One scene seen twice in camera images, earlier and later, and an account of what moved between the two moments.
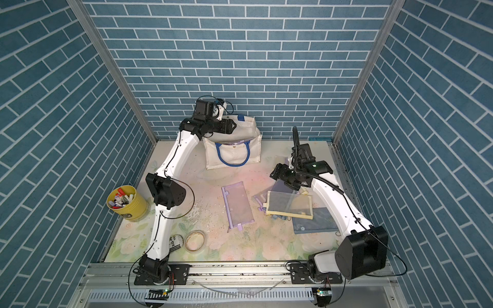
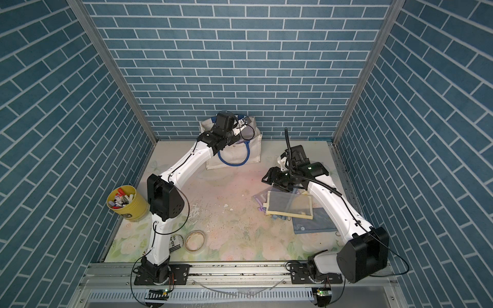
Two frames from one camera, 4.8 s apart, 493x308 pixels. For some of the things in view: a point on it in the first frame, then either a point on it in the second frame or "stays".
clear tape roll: x=194 y=241 stays
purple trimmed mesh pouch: x=277 y=185 stays
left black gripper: x=229 y=129 → x=233 y=139
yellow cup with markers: x=126 y=201 stays
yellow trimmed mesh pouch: x=293 y=205 stays
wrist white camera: x=220 y=108 → x=242 y=125
